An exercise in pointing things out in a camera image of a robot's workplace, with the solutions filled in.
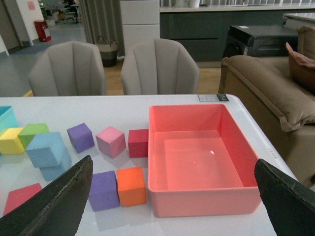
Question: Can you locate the teal plastic bin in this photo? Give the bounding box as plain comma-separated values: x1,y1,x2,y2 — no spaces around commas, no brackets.
0,106,19,133

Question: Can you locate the pink foam cube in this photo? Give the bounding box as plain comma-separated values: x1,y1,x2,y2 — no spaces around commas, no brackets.
96,126,126,158

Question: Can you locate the brown sofa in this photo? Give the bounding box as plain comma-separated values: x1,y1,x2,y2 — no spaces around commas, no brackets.
219,26,315,188

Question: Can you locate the salmon pink plastic bin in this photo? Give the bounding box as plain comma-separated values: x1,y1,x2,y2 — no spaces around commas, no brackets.
148,104,261,217

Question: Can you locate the left grey chair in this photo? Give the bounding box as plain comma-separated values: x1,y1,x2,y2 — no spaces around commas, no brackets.
29,41,107,96

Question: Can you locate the dark grey counter cabinet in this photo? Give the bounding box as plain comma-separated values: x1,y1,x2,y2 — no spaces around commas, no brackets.
160,2,315,63

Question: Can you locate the grey chair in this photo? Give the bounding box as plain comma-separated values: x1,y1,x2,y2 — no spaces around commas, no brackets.
29,41,107,96
121,38,199,95

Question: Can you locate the brown cushion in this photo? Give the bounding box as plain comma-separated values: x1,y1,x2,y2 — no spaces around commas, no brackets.
285,42,315,94

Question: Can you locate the near purple foam cube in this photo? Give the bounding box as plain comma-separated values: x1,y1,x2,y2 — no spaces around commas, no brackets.
88,171,120,212

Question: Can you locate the far purple foam cube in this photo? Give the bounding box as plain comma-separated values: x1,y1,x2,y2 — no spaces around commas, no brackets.
67,123,95,153

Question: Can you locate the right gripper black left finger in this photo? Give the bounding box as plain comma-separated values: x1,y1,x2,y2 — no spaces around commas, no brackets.
0,155,93,236

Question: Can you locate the black appliance box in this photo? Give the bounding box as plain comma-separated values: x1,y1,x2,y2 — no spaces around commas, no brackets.
222,25,298,58

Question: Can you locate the green foam cube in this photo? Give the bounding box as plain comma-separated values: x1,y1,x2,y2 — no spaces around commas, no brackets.
18,123,49,148

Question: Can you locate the right grey chair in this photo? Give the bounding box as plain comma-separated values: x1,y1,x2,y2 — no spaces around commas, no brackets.
121,38,199,95

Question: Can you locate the right orange foam cube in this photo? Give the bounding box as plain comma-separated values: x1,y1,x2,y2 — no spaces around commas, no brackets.
117,167,147,207

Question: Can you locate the purple foam cube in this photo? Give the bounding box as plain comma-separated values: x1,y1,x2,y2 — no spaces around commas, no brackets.
88,171,120,212
67,123,95,153

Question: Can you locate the white drawer cabinet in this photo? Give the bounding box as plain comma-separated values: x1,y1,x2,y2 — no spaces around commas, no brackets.
120,0,160,53

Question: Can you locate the dark red foam cube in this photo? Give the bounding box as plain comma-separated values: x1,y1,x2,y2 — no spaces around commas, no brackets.
128,129,149,158

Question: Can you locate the yellow foam cube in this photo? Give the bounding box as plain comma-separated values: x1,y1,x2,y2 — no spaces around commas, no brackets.
0,127,25,155

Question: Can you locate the woven basket with handles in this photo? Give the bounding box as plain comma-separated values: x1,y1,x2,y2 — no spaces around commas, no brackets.
96,35,118,67

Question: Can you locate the black white table label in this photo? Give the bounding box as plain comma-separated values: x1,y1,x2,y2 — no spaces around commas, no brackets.
198,94,229,102

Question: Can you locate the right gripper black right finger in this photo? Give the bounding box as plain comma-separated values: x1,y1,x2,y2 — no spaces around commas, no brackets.
254,159,315,236

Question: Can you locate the light blue foam cube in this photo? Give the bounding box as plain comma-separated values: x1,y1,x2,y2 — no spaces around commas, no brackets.
39,149,72,181
26,132,66,168

